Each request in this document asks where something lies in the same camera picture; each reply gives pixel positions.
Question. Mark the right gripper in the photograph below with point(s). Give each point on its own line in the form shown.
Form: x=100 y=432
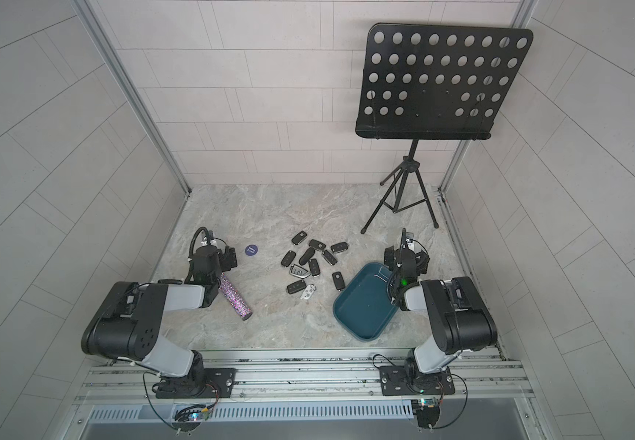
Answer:
x=392 y=258

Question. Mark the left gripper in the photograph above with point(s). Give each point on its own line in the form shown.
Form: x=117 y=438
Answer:
x=228 y=258

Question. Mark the teal storage tray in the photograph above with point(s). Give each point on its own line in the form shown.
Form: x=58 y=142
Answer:
x=364 y=307

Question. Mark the black chrome key fob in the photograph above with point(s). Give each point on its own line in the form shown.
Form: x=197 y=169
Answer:
x=329 y=257

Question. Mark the black key fob bottom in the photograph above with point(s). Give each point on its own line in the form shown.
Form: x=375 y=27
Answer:
x=296 y=287

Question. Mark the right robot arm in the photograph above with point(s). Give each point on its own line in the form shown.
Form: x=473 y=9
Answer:
x=458 y=318

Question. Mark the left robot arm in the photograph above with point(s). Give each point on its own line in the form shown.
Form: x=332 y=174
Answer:
x=127 y=325

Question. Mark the silver BMW key fob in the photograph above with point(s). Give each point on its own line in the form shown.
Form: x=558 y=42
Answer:
x=299 y=272

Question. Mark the black VW key top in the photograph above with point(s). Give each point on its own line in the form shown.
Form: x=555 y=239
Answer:
x=299 y=238

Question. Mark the white key fob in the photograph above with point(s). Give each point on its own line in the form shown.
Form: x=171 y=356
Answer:
x=308 y=292

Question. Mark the purple small blind chip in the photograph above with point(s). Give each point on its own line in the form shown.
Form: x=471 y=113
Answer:
x=251 y=250

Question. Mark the purple glitter tube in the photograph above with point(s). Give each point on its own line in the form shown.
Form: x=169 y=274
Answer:
x=235 y=299

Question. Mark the right circuit board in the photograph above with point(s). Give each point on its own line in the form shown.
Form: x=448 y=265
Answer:
x=427 y=412

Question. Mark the circuit board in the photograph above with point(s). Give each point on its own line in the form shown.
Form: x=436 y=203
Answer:
x=427 y=412
x=188 y=419

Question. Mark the left circuit board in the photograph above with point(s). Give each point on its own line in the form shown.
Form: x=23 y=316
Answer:
x=188 y=419

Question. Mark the black music stand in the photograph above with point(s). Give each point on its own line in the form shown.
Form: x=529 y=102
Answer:
x=434 y=82

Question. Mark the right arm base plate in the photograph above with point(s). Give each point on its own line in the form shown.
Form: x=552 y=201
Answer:
x=409 y=381

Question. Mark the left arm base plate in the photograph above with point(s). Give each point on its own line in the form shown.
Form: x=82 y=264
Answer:
x=210 y=383

